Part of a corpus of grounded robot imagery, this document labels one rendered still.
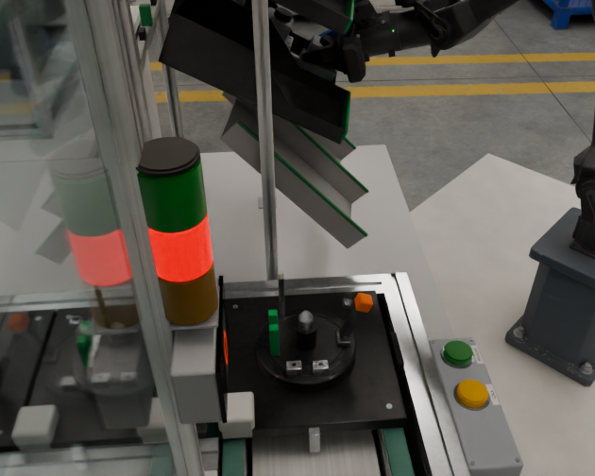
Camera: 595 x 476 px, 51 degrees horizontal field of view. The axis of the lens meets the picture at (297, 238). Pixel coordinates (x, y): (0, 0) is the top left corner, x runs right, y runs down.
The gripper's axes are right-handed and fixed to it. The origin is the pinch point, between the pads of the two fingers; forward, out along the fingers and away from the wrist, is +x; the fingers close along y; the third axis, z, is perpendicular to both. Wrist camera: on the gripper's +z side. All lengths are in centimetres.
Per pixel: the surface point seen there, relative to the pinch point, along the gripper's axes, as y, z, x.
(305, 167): 7.8, -17.2, 6.6
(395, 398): 47, -31, -6
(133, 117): 61, 21, 4
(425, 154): -179, -133, -9
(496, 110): -230, -143, -50
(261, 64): 21.5, 7.6, 5.2
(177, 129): -7.4, -13.2, 33.2
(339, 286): 24.5, -30.2, 2.5
